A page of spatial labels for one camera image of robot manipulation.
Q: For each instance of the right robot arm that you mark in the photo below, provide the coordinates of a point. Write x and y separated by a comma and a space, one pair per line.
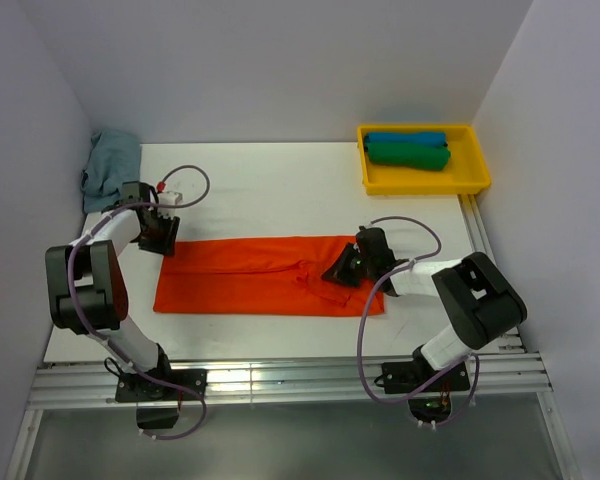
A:
479, 301

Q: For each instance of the aluminium rail frame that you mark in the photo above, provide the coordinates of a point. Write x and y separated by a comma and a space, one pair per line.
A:
68, 386

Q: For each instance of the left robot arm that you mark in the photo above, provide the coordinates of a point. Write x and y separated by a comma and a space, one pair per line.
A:
86, 289

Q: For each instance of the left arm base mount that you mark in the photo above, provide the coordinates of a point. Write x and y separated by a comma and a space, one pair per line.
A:
157, 407

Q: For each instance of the yellow plastic tray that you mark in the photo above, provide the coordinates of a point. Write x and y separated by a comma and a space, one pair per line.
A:
464, 173

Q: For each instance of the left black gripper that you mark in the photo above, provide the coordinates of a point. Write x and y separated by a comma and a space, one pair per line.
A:
167, 245

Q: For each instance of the blue rolled t shirt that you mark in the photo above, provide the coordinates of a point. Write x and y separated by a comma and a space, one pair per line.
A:
405, 138

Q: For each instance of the green rolled t shirt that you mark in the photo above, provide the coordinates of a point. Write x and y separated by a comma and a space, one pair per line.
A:
408, 155

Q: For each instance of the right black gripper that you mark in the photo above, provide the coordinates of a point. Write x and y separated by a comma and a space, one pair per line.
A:
339, 270

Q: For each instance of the grey-blue crumpled t shirt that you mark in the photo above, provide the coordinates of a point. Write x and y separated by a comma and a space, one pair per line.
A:
114, 159

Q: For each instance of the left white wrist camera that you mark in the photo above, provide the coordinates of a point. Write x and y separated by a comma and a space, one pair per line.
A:
169, 201

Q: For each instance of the orange t shirt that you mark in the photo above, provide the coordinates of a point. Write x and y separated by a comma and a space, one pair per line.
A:
257, 276

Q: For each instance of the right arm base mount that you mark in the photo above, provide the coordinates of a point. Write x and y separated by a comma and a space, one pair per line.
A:
403, 377

